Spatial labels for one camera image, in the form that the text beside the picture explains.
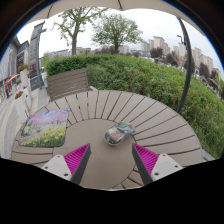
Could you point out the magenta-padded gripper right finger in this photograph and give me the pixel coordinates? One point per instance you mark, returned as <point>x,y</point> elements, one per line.
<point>148,159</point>

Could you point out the round leafy green tree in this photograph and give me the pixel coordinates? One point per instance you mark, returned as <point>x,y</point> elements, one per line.
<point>116,30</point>

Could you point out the dark curved umbrella pole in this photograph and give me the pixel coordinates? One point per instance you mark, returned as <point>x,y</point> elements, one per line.
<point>188,73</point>

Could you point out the transparent grey computer mouse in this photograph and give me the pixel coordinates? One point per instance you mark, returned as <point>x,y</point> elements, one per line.
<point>118,134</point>

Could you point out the brown slatted patio chair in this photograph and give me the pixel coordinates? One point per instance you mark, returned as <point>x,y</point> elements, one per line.
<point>66,83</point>

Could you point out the grey storefront building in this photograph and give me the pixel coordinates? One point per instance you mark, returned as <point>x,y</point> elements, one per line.
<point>10,63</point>

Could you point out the dark grey sign pillar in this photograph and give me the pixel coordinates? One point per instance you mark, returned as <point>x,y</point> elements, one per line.
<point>34,53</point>

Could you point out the bare-trunked sparse tree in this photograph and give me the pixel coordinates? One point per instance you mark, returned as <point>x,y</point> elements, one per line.
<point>74,36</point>

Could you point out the white planter with flowers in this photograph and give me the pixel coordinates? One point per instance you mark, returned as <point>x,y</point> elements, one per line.
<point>20,106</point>
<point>23,76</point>

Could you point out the distant tall apartment buildings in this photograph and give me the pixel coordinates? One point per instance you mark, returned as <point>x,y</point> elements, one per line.
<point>159,42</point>

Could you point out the beige patio umbrella canopy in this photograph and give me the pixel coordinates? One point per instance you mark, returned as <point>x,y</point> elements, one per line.
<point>100,4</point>

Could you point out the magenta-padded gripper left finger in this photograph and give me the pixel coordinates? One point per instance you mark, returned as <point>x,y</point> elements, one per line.
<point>75,159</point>

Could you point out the green trimmed hedge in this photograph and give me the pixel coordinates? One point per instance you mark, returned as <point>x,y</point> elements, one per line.
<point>143,80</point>

